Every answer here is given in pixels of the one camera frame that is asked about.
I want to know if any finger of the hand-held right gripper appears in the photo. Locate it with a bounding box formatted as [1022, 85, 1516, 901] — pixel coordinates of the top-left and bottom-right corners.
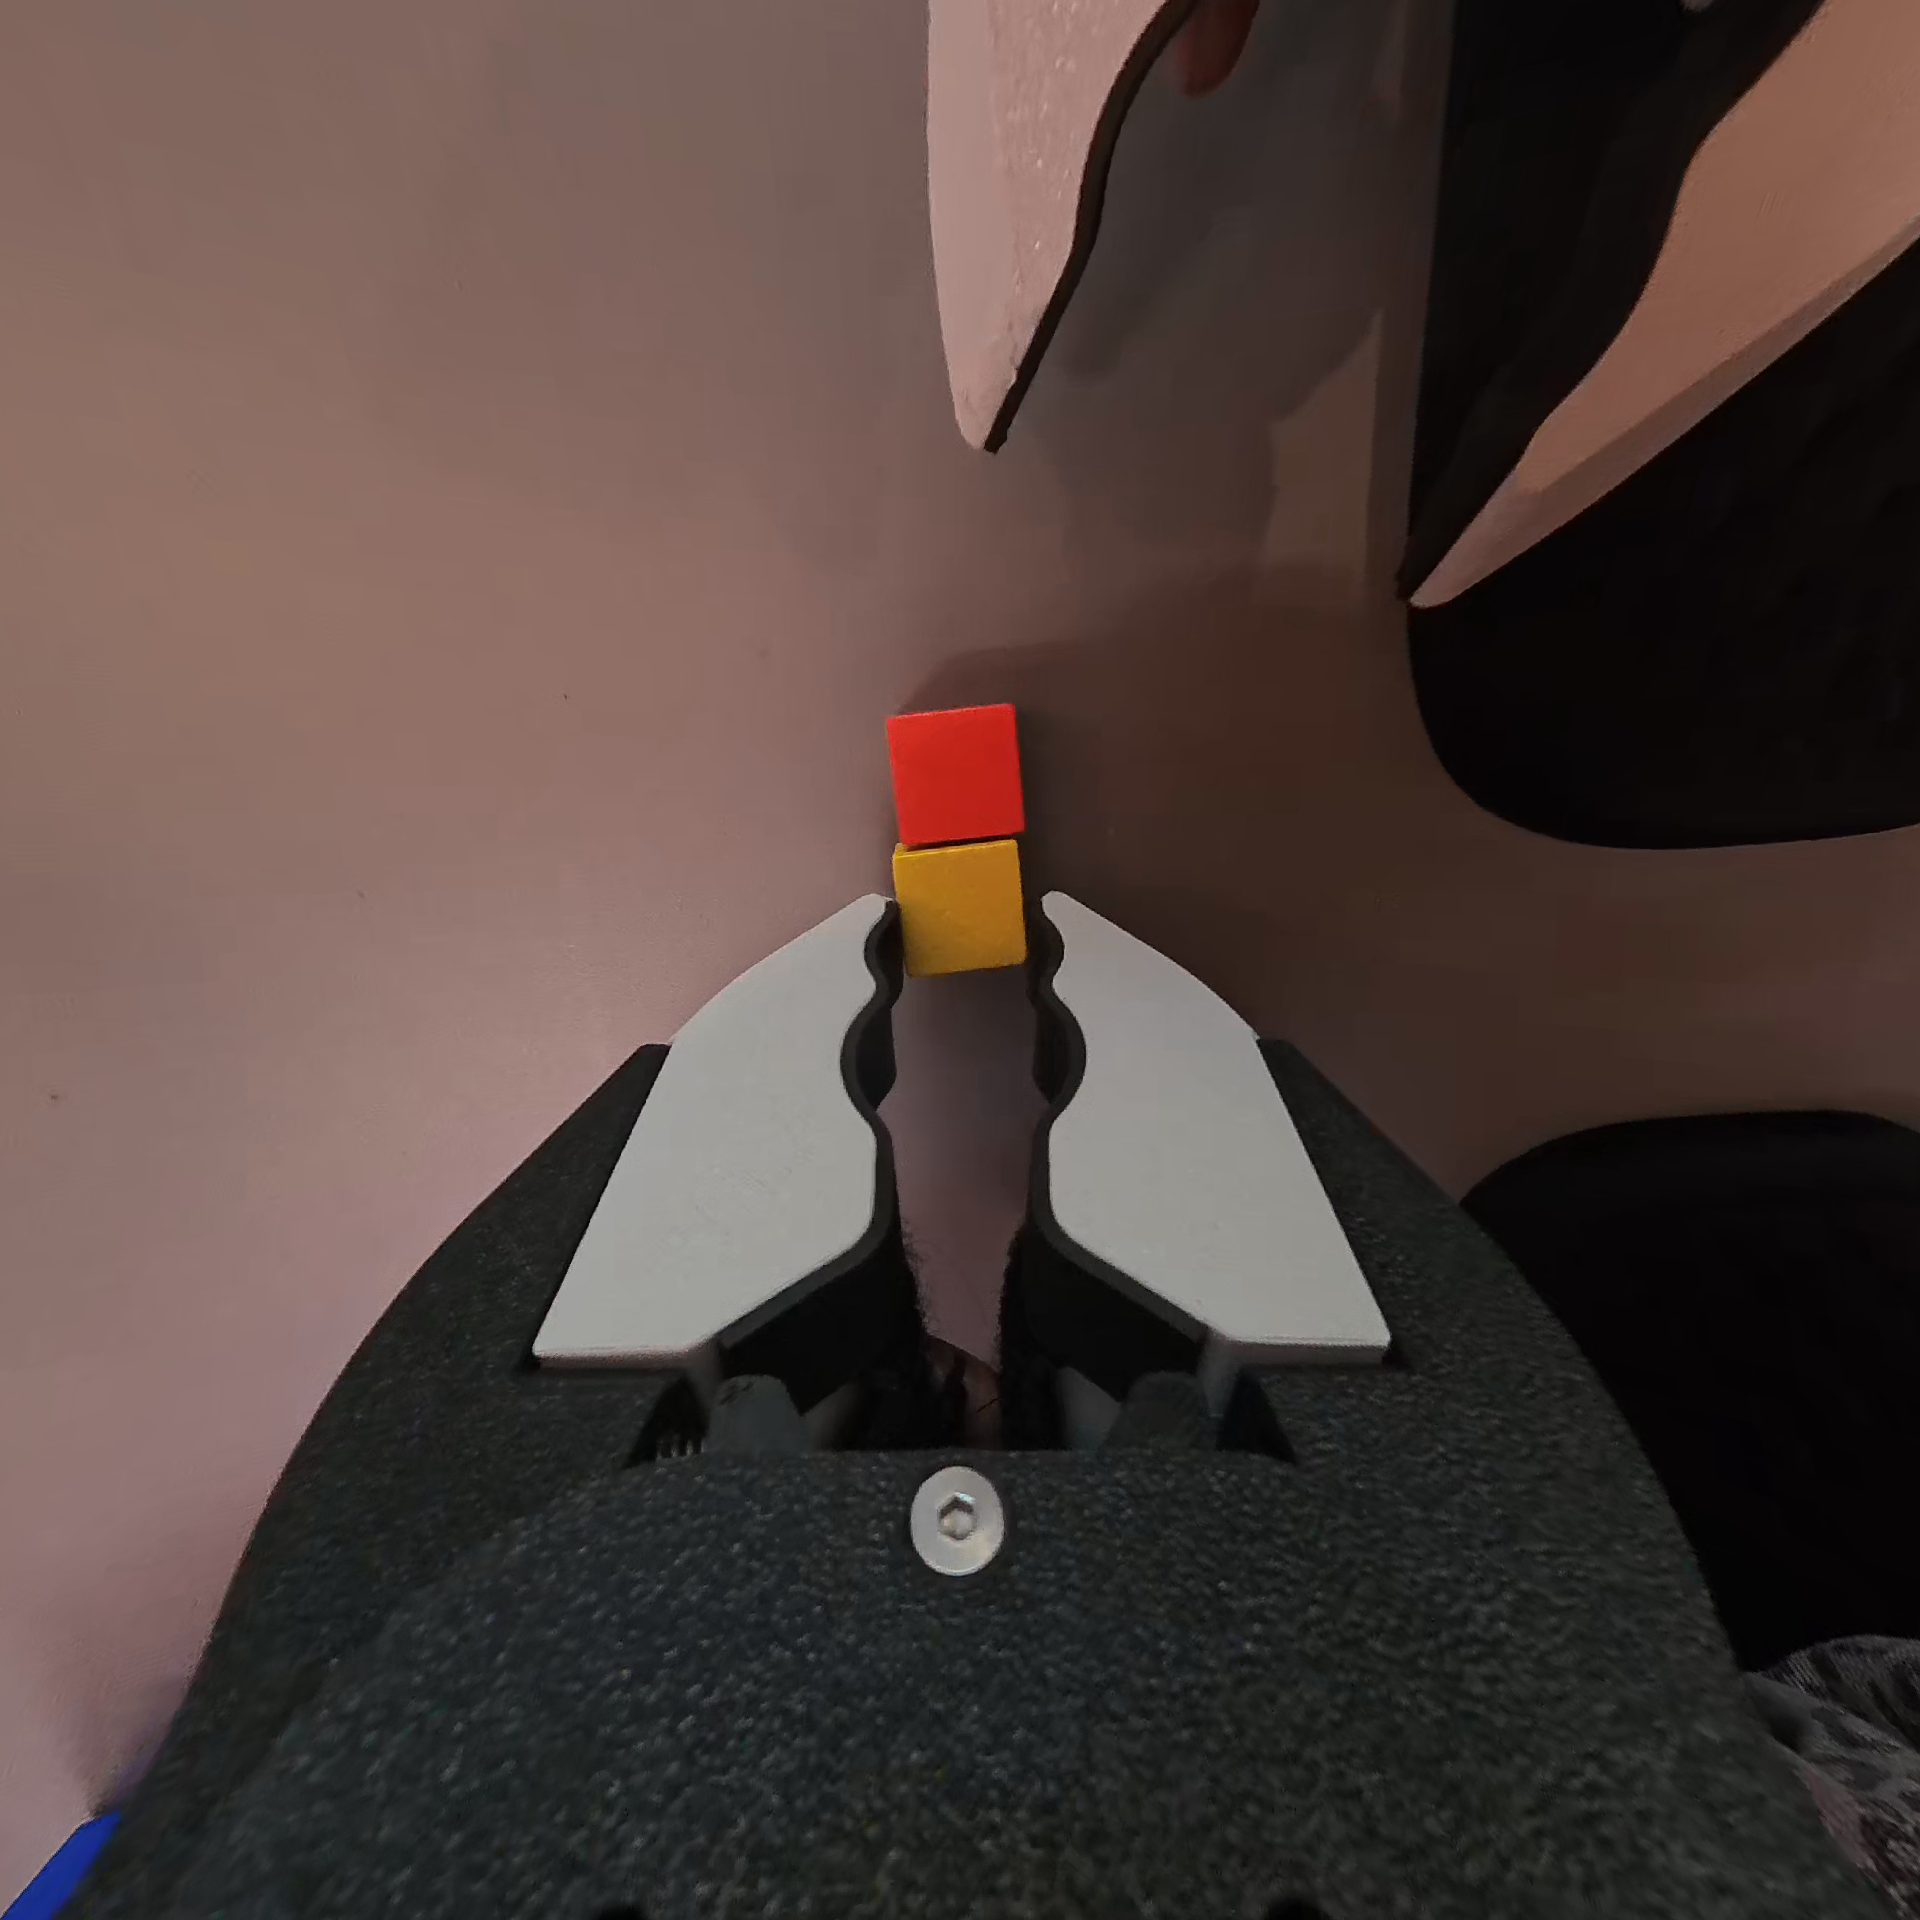
[928, 0, 1209, 456]
[1400, 0, 1920, 607]

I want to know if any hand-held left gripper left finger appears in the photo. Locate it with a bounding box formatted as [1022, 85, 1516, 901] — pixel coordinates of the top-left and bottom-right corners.
[534, 891, 906, 1396]

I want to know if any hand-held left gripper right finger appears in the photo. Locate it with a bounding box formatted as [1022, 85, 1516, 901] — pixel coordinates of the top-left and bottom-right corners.
[1030, 891, 1395, 1404]

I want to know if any yellow wooden cube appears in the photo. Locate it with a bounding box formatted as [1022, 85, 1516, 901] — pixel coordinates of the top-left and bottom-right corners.
[892, 839, 1030, 980]

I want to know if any red wooden cube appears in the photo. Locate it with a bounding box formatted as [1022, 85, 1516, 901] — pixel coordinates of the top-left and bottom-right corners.
[886, 702, 1030, 846]

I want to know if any blue plastic bin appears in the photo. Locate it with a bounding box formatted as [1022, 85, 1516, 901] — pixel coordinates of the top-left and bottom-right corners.
[0, 1808, 127, 1920]

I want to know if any grey desk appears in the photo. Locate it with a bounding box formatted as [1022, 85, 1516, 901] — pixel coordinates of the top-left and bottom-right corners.
[0, 0, 1920, 1870]

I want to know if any person's right hand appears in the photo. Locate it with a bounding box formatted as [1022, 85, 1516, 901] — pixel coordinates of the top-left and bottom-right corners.
[1175, 0, 1263, 95]

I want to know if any black bumpy armrest pad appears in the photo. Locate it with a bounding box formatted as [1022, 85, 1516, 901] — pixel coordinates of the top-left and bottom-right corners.
[1464, 1111, 1920, 1674]

